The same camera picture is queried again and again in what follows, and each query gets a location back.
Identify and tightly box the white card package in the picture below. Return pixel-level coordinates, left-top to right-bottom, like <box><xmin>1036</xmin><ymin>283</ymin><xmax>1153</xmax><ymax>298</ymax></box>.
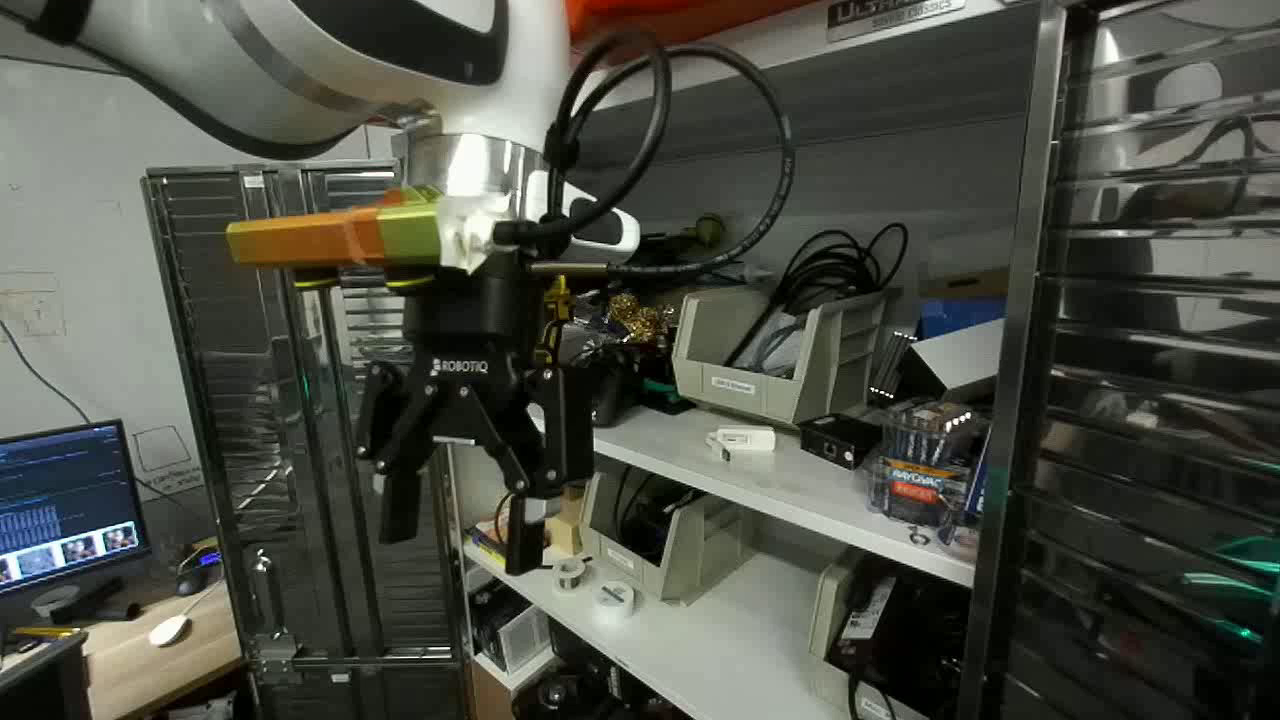
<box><xmin>901</xmin><ymin>316</ymin><xmax>1014</xmax><ymax>400</ymax></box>

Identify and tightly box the small white object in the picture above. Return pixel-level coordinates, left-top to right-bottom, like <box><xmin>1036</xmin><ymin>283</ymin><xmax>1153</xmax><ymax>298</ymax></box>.
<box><xmin>704</xmin><ymin>420</ymin><xmax>782</xmax><ymax>465</ymax></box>

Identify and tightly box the battery pack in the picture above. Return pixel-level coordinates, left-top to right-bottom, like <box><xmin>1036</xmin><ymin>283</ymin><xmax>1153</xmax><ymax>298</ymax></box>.
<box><xmin>862</xmin><ymin>397</ymin><xmax>992</xmax><ymax>548</ymax></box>

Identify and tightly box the grey tool bin with cables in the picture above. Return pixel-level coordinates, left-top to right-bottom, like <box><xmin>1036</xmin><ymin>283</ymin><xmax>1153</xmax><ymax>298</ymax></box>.
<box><xmin>667</xmin><ymin>281</ymin><xmax>896</xmax><ymax>433</ymax></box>

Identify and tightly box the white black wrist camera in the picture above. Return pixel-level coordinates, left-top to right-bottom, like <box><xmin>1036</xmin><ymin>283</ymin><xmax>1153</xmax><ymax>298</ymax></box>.
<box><xmin>534</xmin><ymin>197</ymin><xmax>644</xmax><ymax>273</ymax></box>

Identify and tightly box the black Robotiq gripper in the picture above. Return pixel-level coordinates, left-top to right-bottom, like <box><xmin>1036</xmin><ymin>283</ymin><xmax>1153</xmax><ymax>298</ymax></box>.
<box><xmin>353</xmin><ymin>246</ymin><xmax>597</xmax><ymax>581</ymax></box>

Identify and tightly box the blue box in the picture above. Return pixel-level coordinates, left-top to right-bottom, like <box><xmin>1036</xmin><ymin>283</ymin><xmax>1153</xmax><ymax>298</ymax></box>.
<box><xmin>917</xmin><ymin>292</ymin><xmax>1014</xmax><ymax>339</ymax></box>

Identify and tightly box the black cable bundle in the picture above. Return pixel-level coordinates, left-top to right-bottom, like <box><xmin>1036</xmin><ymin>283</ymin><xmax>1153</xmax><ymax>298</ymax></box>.
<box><xmin>746</xmin><ymin>220</ymin><xmax>913</xmax><ymax>371</ymax></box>

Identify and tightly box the black desk device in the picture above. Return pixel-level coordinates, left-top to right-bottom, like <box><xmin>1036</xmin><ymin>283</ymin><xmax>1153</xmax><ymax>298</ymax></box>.
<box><xmin>171</xmin><ymin>536</ymin><xmax>225</xmax><ymax>596</ymax></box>

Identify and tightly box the small black box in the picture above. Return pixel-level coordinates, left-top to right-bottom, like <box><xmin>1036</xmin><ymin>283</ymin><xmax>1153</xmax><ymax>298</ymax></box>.
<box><xmin>796</xmin><ymin>412</ymin><xmax>887</xmax><ymax>474</ymax></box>

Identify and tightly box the wooden desk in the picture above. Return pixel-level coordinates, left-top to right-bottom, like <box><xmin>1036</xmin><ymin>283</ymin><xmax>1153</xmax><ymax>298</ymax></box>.
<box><xmin>0</xmin><ymin>575</ymin><xmax>253</xmax><ymax>720</ymax></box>

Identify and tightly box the steel wire tray rack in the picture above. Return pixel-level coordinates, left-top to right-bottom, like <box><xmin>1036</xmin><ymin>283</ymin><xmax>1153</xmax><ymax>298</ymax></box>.
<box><xmin>957</xmin><ymin>0</ymin><xmax>1280</xmax><ymax>720</ymax></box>

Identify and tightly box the computer monitor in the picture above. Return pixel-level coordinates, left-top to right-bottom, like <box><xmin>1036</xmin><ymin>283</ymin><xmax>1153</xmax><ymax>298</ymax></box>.
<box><xmin>0</xmin><ymin>416</ymin><xmax>151</xmax><ymax>606</ymax></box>

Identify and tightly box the orange plastic case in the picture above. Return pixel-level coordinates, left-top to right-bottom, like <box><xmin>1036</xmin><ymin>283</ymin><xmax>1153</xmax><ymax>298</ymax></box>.
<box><xmin>566</xmin><ymin>0</ymin><xmax>819</xmax><ymax>54</ymax></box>

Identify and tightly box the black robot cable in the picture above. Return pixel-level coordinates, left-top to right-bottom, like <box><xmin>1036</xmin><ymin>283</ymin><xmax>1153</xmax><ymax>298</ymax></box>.
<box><xmin>535</xmin><ymin>31</ymin><xmax>799</xmax><ymax>278</ymax></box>

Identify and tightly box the white metal shelf unit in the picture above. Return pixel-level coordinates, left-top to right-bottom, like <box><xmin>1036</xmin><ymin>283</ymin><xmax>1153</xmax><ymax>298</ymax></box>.
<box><xmin>446</xmin><ymin>0</ymin><xmax>1074</xmax><ymax>720</ymax></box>

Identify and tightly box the white computer mouse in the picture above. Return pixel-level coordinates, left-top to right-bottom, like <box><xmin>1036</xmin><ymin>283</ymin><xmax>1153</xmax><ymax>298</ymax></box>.
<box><xmin>145</xmin><ymin>612</ymin><xmax>196</xmax><ymax>653</ymax></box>

